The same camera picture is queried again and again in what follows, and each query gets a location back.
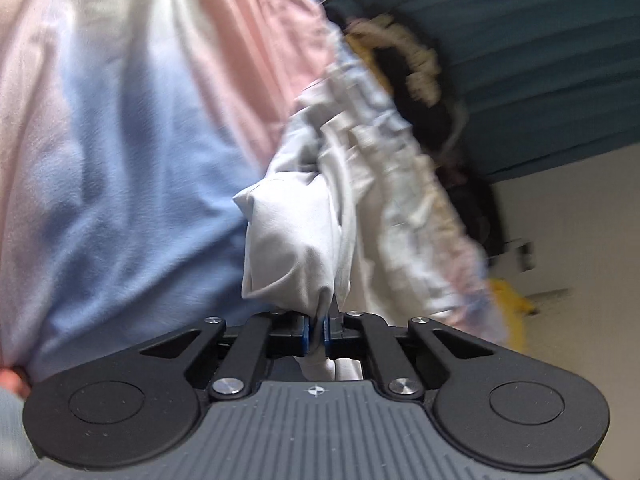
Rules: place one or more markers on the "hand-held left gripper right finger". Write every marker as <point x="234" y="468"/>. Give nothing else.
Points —
<point x="330" y="335"/>

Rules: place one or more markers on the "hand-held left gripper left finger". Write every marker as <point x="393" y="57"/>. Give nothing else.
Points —
<point x="307" y="335"/>

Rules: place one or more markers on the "light grey garment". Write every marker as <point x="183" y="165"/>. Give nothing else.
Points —
<point x="295" y="240"/>

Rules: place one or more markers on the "yellow plush toy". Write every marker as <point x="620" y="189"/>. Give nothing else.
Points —
<point x="510" y="310"/>

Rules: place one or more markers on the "black clothing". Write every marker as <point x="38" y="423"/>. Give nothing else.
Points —
<point x="450" y="160"/>

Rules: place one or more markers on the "pastel blanket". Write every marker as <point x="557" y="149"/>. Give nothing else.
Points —
<point x="125" y="160"/>

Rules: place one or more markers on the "cream knitted scarf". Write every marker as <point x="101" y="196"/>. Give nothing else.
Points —
<point x="415" y="55"/>

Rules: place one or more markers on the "teal curtain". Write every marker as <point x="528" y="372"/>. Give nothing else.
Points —
<point x="525" y="60"/>

